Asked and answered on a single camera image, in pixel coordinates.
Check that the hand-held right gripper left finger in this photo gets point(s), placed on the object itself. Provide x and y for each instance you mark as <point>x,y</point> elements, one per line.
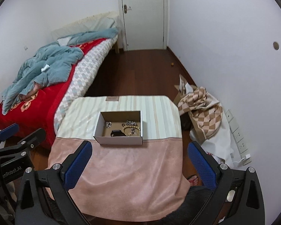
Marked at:
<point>79,166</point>

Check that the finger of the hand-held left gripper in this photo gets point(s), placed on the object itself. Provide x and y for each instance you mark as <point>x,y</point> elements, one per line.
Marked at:
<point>7,131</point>
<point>34,136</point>

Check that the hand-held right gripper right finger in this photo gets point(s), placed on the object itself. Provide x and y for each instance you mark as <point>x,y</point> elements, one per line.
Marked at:
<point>201,166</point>

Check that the white cardboard box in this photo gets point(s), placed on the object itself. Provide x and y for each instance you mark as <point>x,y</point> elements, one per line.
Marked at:
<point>119,141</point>

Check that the black fitness band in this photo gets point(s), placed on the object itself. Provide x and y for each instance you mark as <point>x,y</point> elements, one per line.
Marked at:
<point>117,133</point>

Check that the person's foot in red sandal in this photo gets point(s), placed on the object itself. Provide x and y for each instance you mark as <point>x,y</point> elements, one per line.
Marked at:
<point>194,180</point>

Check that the white plastic bag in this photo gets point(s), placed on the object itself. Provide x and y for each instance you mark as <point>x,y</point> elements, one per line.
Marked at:
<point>220,150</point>

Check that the bed with red blanket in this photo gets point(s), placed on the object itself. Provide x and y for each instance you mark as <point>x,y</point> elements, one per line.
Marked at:
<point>37,107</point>

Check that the pink striped table cloth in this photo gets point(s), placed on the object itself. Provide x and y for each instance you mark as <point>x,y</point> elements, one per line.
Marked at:
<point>121,175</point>

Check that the white charger plug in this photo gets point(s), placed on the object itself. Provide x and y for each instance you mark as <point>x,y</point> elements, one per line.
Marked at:
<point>247,157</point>

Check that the white power strip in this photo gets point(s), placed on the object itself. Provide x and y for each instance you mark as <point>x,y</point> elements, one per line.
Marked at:
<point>236,131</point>

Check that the beige checkered cloth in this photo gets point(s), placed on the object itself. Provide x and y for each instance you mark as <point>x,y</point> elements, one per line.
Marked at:
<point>206,114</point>

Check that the white paper scrap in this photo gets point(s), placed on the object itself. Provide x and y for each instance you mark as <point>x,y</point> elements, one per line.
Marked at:
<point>45,68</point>

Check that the teal quilt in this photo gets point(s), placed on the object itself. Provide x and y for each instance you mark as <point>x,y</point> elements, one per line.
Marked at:
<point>51,63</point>

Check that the grey checkered bed sheet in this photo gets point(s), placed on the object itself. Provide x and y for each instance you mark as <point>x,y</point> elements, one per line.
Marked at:
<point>89,70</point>

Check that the pale pillow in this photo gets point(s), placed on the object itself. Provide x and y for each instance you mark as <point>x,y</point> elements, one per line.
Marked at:
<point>84,25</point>

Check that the white door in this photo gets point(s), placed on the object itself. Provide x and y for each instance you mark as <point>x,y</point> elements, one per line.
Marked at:
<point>142,16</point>

